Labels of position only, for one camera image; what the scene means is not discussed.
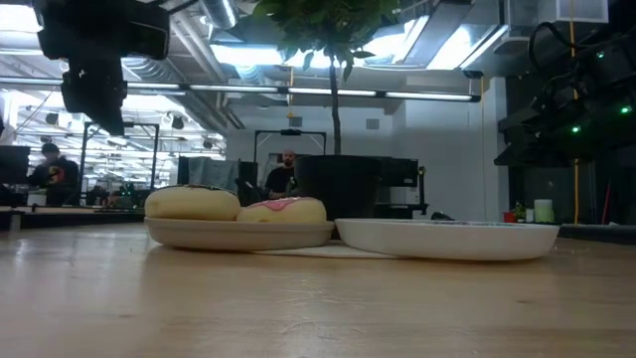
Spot silver spiral duct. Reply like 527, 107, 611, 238
198, 0, 240, 30
121, 55, 200, 86

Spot black background machine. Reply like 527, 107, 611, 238
377, 156, 429, 220

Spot green potted plant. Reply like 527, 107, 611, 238
250, 0, 399, 240

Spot person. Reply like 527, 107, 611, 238
27, 142, 81, 208
262, 148, 299, 200

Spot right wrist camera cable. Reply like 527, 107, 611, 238
527, 21, 580, 76

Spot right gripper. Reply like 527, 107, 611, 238
494, 84, 617, 168

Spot pale green cylinder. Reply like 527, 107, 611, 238
534, 198, 555, 225

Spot tan round plate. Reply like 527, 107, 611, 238
143, 217, 335, 252

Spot large pink frosted donut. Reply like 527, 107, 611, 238
237, 196, 328, 224

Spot yellow extension cable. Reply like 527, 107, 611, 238
568, 0, 581, 225

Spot white round plate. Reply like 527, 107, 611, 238
335, 218, 560, 263

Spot black computer monitor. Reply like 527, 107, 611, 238
0, 145, 31, 186

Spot grey cloth covered cabinet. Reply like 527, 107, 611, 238
177, 155, 259, 193

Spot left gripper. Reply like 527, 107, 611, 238
60, 58, 129, 137

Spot long ceiling light bar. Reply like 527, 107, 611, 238
0, 75, 482, 103

